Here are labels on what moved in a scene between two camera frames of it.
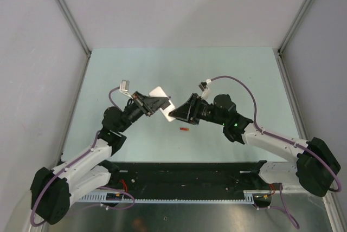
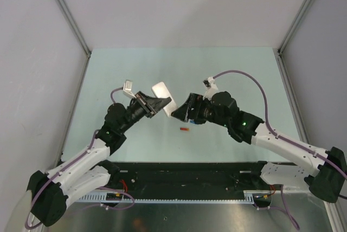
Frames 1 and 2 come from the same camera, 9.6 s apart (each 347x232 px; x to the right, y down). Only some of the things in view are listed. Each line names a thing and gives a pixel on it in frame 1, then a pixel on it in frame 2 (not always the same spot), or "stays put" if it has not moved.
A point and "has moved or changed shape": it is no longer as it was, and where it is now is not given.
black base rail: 183,177 stays put
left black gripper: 155,103 stays put
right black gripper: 182,113 stays put
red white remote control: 168,107 has moved or changed shape
